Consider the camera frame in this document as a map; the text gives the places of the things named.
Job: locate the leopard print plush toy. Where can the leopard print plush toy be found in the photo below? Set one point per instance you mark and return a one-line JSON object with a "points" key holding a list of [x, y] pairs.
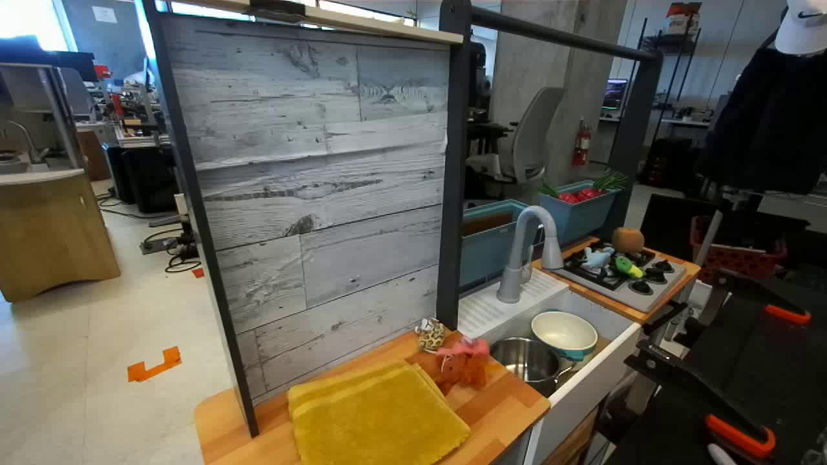
{"points": [[430, 334]]}

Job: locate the pink plush toy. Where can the pink plush toy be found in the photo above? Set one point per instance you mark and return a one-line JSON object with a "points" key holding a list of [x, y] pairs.
{"points": [[461, 350]]}

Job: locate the orange plush toy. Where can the orange plush toy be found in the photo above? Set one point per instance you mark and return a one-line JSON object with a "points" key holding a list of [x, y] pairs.
{"points": [[461, 375]]}

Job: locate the light blue plush toy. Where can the light blue plush toy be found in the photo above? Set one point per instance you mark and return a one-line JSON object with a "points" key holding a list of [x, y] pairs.
{"points": [[599, 258]]}

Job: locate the yellow terry towel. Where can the yellow terry towel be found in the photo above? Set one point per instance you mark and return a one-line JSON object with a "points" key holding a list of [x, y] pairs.
{"points": [[379, 422]]}

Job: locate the green yellow plush toy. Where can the green yellow plush toy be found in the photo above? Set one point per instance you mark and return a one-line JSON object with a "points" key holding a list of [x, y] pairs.
{"points": [[626, 263]]}

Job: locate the wooden stove counter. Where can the wooden stove counter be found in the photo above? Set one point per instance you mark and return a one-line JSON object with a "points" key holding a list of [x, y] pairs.
{"points": [[692, 268]]}

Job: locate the long teal planter box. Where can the long teal planter box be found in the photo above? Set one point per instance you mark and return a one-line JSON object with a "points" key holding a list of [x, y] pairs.
{"points": [[486, 248]]}

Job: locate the grey toy faucet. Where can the grey toy faucet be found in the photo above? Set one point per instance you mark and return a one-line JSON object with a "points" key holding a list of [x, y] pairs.
{"points": [[519, 258]]}

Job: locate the grey wood plank panel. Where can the grey wood plank panel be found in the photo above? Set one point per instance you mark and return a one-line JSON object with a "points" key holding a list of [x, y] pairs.
{"points": [[300, 171]]}

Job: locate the green toy leaves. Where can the green toy leaves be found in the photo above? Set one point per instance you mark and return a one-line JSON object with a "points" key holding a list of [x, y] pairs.
{"points": [[550, 187]]}

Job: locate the grey office chair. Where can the grey office chair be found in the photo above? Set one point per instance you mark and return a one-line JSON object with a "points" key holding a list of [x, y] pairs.
{"points": [[530, 138]]}

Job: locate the red toy radish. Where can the red toy radish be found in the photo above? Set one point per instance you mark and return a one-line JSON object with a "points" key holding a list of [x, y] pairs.
{"points": [[570, 196], [589, 195]]}

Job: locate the stainless steel pot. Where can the stainless steel pot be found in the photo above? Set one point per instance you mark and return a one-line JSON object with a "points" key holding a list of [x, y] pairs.
{"points": [[520, 360]]}

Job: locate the teal vegetable planter box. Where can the teal vegetable planter box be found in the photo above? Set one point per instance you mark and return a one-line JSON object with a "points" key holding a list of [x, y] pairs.
{"points": [[586, 220]]}

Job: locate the white enamel pot teal rim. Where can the white enamel pot teal rim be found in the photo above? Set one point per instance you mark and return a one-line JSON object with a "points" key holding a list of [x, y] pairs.
{"points": [[565, 330]]}

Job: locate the red fire extinguisher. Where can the red fire extinguisher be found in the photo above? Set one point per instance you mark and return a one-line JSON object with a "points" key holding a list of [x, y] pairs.
{"points": [[582, 146]]}

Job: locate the striped wooden countertop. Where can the striped wooden countertop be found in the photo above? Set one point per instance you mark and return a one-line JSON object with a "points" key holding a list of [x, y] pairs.
{"points": [[486, 413]]}

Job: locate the brown plush toy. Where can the brown plush toy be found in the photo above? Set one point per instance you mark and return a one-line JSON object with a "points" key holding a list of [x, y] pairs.
{"points": [[630, 237]]}

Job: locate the light wooden shelf board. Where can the light wooden shelf board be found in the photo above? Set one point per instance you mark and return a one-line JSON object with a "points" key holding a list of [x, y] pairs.
{"points": [[346, 19]]}

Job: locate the black storage bins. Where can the black storage bins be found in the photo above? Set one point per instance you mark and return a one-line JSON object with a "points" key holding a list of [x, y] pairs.
{"points": [[143, 175]]}

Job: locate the orange plastic crate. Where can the orange plastic crate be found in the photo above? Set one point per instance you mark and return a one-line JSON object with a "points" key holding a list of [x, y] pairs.
{"points": [[740, 257]]}

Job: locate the round wooden cabinet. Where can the round wooden cabinet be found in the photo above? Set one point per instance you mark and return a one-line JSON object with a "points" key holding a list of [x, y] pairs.
{"points": [[54, 232]]}

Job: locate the black hanging jacket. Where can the black hanging jacket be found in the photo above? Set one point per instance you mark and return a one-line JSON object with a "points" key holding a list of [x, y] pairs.
{"points": [[767, 120]]}

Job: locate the black perforated table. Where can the black perforated table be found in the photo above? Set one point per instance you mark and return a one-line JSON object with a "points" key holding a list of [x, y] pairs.
{"points": [[758, 377]]}

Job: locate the black metal frame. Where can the black metal frame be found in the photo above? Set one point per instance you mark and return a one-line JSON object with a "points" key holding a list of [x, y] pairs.
{"points": [[454, 171]]}

